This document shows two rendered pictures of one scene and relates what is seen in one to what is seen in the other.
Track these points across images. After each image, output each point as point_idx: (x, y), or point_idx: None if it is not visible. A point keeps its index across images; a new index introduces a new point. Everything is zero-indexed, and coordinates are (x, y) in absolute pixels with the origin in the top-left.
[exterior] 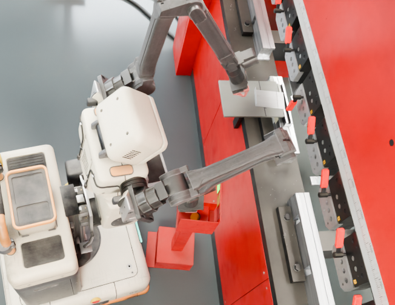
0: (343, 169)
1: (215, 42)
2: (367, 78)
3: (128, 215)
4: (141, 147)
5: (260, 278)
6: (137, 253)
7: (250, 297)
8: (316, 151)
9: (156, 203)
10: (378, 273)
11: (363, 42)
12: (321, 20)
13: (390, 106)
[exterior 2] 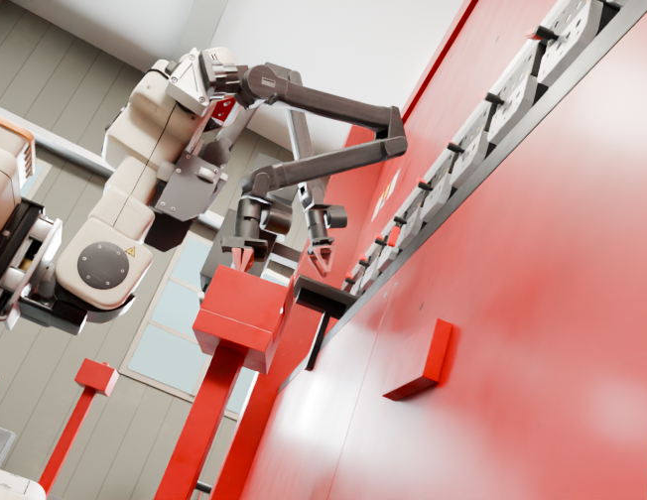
0: (468, 125)
1: (304, 145)
2: (461, 91)
3: (185, 62)
4: (225, 57)
5: (378, 320)
6: (36, 496)
7: (357, 408)
8: (435, 189)
9: (229, 65)
10: (541, 23)
11: (451, 102)
12: (411, 182)
13: (485, 49)
